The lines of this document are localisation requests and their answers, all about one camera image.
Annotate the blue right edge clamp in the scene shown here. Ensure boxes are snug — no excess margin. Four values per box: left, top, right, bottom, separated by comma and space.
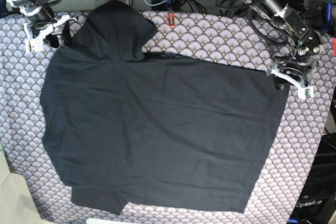
322, 3, 336, 56

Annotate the patterned fan-print tablecloth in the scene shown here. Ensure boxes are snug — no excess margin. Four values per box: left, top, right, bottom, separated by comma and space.
1, 11, 335, 223

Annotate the beige bin corner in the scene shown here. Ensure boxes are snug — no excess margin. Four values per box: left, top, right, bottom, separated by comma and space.
1, 148, 43, 223

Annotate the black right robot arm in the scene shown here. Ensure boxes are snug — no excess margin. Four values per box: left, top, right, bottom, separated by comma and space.
6, 0, 75, 53

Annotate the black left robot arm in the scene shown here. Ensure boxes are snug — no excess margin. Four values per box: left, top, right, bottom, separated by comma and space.
238, 0, 323, 100

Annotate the orange and blue table clamp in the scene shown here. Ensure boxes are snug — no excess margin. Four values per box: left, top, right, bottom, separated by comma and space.
166, 0, 175, 27

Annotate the black OpenArm box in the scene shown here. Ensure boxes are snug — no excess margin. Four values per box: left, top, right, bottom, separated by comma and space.
288, 133, 335, 223

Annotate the black T-shirt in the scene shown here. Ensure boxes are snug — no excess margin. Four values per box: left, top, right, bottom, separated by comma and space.
40, 1, 289, 214

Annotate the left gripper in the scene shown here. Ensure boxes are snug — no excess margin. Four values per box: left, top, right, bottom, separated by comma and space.
266, 49, 316, 100

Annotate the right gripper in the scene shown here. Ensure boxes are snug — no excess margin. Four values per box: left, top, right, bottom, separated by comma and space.
23, 11, 76, 52

